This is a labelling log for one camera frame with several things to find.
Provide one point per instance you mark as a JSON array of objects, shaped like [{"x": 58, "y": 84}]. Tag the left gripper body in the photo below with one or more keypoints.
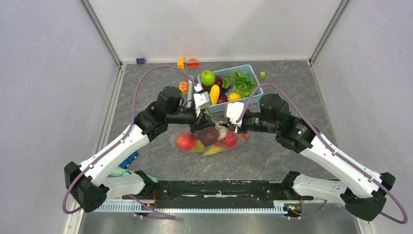
[{"x": 195, "y": 126}]

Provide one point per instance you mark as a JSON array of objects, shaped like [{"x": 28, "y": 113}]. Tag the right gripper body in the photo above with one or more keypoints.
[{"x": 237, "y": 128}]

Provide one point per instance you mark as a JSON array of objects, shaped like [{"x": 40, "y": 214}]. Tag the red toy tomato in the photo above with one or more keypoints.
[{"x": 230, "y": 140}]

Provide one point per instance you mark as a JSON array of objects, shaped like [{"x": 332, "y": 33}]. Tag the dark red toy peach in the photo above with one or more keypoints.
[{"x": 207, "y": 136}]

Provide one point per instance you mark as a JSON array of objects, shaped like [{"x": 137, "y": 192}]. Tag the clear zip top bag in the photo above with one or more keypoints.
[{"x": 242, "y": 138}]

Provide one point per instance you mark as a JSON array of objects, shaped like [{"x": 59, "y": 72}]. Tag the yellow-green toy fruit slice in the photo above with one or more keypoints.
[{"x": 198, "y": 147}]

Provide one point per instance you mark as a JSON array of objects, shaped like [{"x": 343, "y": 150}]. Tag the red toy apple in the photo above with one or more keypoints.
[{"x": 185, "y": 141}]

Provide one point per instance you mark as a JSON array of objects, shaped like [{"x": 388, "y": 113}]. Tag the yellow toy mango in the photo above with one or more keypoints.
[{"x": 213, "y": 150}]

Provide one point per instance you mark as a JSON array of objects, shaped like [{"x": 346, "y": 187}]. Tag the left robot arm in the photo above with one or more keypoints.
[{"x": 88, "y": 182}]

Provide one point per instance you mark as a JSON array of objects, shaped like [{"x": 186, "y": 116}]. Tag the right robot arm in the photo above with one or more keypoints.
[{"x": 359, "y": 189}]

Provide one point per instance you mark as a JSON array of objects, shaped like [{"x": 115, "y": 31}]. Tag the yellow toy corn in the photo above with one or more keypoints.
[{"x": 214, "y": 94}]

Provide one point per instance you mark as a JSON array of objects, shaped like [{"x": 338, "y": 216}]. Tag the purple toy onion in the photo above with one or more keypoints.
[{"x": 222, "y": 98}]

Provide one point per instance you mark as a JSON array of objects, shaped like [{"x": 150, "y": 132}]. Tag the yellow toy lemon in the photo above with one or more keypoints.
[{"x": 233, "y": 96}]

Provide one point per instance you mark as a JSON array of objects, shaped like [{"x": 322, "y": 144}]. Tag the silver toy microphone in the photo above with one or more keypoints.
[{"x": 190, "y": 92}]

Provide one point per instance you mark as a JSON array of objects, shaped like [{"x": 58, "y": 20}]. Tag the orange slice toy block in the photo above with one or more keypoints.
[{"x": 183, "y": 87}]

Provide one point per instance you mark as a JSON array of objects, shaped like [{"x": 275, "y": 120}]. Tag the dark purple toy grapes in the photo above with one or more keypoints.
[{"x": 219, "y": 82}]

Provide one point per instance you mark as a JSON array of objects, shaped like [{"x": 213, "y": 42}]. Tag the light blue plastic basket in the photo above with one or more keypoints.
[{"x": 244, "y": 68}]

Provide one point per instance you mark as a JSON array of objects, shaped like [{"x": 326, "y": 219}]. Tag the green toy apple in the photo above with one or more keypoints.
[{"x": 207, "y": 78}]

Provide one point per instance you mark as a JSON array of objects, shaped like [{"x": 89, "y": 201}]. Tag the green toy lettuce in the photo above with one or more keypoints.
[{"x": 239, "y": 82}]

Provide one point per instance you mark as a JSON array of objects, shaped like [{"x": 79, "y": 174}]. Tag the red semicircle toy block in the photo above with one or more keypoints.
[{"x": 192, "y": 63}]

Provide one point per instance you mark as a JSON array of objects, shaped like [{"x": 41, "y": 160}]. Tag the blue toy car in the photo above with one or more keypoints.
[{"x": 126, "y": 163}]

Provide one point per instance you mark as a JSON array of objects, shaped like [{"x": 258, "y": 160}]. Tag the purple toy block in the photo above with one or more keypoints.
[{"x": 140, "y": 61}]

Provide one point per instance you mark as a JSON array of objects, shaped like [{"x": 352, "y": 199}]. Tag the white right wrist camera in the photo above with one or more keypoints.
[{"x": 233, "y": 112}]

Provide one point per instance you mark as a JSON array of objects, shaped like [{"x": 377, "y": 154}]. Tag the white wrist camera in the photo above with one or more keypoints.
[
  {"x": 233, "y": 112},
  {"x": 202, "y": 100}
]

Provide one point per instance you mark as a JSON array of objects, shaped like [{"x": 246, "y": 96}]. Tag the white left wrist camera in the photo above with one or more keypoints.
[{"x": 202, "y": 100}]

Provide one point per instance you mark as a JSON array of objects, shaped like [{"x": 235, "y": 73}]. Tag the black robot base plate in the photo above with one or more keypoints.
[{"x": 219, "y": 194}]

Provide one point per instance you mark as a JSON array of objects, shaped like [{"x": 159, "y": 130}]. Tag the white slotted cable duct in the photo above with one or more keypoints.
[{"x": 135, "y": 207}]

